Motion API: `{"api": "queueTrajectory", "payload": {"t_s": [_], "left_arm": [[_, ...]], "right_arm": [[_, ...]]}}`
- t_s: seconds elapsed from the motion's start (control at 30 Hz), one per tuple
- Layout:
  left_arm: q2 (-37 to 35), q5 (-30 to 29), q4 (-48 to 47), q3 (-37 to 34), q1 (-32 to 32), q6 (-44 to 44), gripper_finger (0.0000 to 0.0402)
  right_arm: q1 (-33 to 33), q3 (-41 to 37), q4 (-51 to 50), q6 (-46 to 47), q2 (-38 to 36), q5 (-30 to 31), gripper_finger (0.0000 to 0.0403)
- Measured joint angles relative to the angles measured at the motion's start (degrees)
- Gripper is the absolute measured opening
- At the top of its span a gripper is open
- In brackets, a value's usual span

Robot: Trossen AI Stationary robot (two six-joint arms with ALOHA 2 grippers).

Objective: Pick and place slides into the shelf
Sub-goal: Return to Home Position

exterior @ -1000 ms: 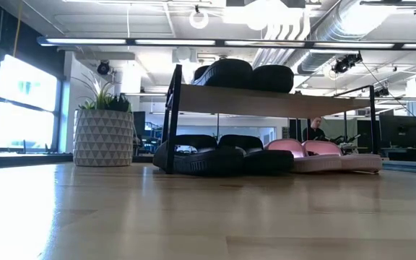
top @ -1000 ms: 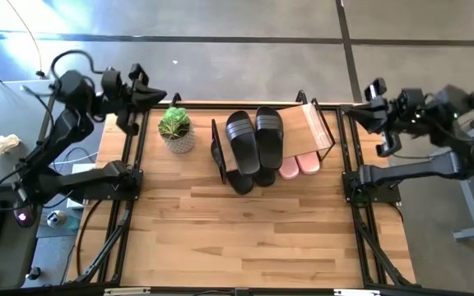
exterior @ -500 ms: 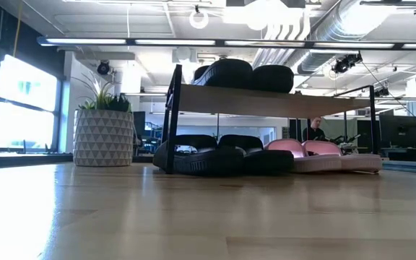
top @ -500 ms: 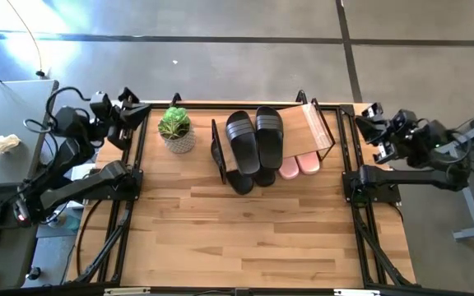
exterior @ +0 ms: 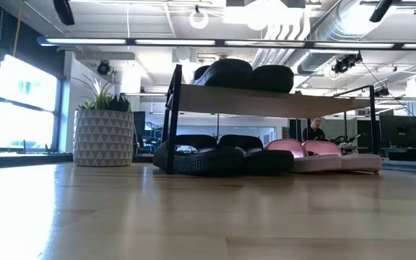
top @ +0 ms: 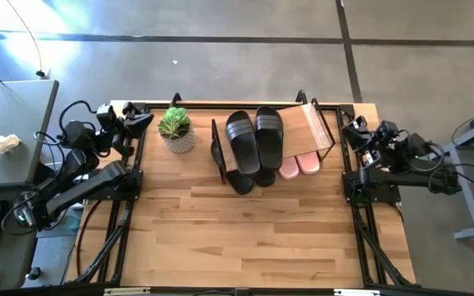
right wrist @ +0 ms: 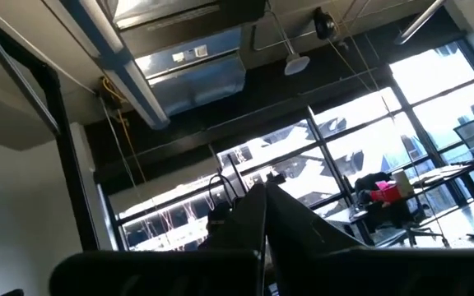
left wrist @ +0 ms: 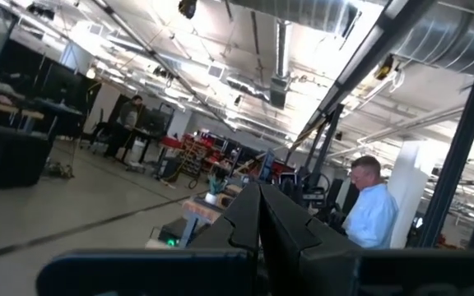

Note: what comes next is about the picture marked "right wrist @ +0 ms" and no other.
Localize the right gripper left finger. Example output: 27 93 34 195
49 183 268 296

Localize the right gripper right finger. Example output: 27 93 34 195
265 183 474 296

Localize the red box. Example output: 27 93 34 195
369 180 403 203

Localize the black bag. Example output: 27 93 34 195
354 171 393 194

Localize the black office desk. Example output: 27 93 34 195
323 155 474 247

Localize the white pendant ceiling device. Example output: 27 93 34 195
267 0 311 77

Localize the black round ceiling speaker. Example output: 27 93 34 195
313 6 337 41

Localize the black-framed window wall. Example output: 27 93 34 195
115 39 474 252

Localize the yellow hanging cable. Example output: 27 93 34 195
100 76 150 186

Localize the silver ventilation duct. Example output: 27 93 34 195
113 0 267 118

